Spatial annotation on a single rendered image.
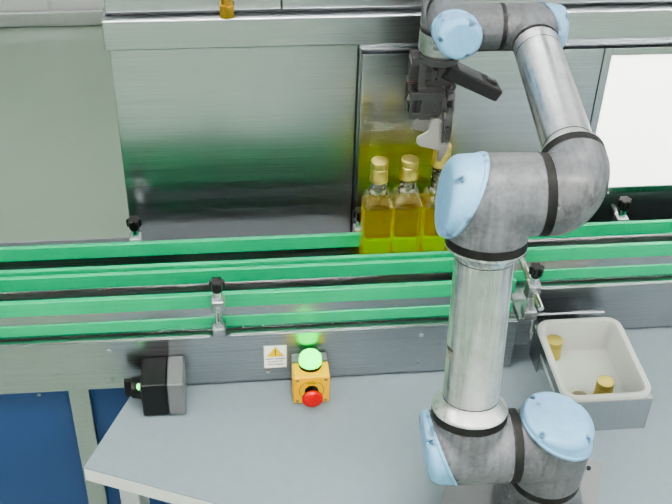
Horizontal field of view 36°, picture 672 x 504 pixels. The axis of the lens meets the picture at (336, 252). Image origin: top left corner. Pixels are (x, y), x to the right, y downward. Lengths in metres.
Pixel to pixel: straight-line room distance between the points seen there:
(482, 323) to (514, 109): 0.72
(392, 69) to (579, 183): 0.68
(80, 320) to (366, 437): 0.58
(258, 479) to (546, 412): 0.56
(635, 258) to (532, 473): 0.70
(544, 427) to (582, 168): 0.41
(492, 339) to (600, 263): 0.71
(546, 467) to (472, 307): 0.30
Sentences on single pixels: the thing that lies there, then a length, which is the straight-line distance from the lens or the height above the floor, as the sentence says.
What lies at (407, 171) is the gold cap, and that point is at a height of 1.14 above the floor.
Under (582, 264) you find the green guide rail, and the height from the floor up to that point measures 0.92.
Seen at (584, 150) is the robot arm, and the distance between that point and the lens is 1.48.
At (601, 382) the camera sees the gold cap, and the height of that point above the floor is 0.81.
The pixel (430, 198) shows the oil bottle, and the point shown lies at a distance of 2.02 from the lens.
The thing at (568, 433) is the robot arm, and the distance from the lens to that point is 1.63.
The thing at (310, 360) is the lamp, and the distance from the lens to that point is 1.99.
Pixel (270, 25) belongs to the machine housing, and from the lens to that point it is 1.96.
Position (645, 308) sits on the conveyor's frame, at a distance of 2.29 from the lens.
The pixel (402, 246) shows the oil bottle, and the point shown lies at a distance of 2.07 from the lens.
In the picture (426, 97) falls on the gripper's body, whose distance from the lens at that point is 1.88.
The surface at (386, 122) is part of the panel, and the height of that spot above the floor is 1.17.
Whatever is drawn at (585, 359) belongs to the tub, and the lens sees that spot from 2.19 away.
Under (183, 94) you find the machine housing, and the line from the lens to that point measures 2.05.
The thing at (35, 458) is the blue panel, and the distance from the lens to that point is 2.29.
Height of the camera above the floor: 2.22
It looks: 38 degrees down
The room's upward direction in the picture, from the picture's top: 2 degrees clockwise
